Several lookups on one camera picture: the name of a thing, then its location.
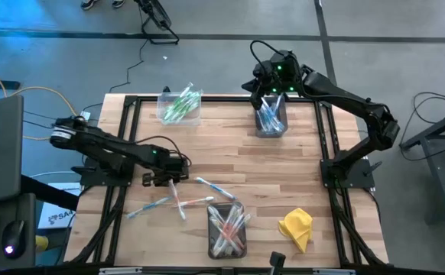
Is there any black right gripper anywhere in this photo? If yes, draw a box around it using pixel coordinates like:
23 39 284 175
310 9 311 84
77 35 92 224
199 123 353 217
240 76 287 111

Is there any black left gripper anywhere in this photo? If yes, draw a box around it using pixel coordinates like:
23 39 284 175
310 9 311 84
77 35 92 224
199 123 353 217
141 152 190 188

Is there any blue toothbrush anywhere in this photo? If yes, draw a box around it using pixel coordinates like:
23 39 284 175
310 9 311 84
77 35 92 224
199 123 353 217
194 176 239 202
271 94 284 127
125 195 173 220
260 97 281 133
256 102 273 133
255 105 268 131
264 108 287 134

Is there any grey translucent plastic bin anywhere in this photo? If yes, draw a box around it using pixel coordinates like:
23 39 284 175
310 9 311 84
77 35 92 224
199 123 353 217
253 93 289 139

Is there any clear plastic bin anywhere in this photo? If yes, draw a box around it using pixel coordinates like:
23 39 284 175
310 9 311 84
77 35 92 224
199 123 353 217
156 82 204 127

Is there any black plastic tray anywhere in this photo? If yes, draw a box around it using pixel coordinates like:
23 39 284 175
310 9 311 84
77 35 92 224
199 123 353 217
206 201 248 260

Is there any white cardboard box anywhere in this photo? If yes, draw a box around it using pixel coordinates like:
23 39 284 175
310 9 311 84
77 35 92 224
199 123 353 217
37 182 79 230

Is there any black floor fan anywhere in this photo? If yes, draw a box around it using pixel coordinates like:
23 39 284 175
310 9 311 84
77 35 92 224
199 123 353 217
133 0 180 46

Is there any small yellow object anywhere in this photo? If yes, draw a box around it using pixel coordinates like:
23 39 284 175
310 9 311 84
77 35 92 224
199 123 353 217
34 235 50 252

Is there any yellow cloth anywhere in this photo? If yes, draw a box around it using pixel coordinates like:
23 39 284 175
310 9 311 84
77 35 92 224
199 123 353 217
278 207 313 254

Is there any black handheld device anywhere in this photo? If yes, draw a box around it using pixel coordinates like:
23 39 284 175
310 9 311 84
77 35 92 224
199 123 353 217
269 251 287 275

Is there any black computer mouse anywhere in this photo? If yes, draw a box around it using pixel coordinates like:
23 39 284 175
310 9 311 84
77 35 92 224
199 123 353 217
2 219 27 260

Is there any dark-legged side table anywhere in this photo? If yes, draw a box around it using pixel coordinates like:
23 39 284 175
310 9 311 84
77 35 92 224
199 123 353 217
400 105 445 225

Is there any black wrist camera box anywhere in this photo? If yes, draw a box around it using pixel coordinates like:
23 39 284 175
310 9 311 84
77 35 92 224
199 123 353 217
252 61 273 80
167 156 190 175

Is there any silver metal bracket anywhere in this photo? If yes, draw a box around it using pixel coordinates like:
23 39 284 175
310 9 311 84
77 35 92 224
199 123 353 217
313 268 356 275
99 267 143 275

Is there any black fan cable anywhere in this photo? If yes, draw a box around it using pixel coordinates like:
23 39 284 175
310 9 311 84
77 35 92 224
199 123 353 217
81 37 150 112

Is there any yellow cable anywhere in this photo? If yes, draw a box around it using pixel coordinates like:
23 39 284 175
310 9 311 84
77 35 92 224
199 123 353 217
0 62 79 141

